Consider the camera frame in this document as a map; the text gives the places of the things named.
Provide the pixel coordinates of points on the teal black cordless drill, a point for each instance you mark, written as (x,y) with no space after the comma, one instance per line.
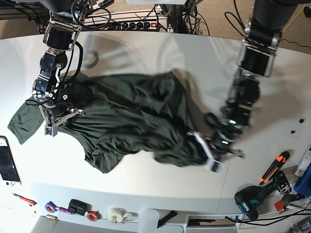
(249,198)

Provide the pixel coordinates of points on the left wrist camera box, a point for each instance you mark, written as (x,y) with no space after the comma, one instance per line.
(213,165)

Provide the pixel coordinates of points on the purple tape roll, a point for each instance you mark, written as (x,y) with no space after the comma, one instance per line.
(51,207)

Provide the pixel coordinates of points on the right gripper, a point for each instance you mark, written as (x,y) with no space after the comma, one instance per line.
(56,113)

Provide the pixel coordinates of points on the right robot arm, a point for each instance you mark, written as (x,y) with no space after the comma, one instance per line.
(60,98)

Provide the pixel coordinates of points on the white power strip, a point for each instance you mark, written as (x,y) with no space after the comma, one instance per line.
(141,20)

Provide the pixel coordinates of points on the black tablet with white frame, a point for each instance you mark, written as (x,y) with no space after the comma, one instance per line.
(8,170)

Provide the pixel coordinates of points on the dark green t-shirt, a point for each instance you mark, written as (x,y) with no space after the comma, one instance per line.
(129,113)

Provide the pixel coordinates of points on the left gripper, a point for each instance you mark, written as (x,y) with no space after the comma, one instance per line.
(215,148)

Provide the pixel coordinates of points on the red handled screwdriver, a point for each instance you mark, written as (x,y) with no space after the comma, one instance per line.
(28,201)

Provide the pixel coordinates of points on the red tape roll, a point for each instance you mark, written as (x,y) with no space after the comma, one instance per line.
(93,216)

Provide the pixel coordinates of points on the blue box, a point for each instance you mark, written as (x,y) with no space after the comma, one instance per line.
(303,184)

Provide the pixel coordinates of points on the black action camera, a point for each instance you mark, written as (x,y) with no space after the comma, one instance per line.
(77,207)

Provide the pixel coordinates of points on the white translucent cup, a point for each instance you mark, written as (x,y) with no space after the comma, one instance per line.
(148,220)

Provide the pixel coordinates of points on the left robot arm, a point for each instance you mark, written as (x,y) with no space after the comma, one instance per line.
(261,37)

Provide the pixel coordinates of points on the orange black utility knife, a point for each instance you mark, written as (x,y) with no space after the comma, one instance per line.
(274,167)

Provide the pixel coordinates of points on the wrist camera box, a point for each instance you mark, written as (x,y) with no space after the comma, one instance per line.
(213,165)
(51,130)

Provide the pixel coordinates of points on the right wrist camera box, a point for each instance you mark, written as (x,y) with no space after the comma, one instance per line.
(51,130)

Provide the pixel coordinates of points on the clear tape dispenser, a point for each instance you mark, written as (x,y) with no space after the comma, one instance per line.
(120,216)

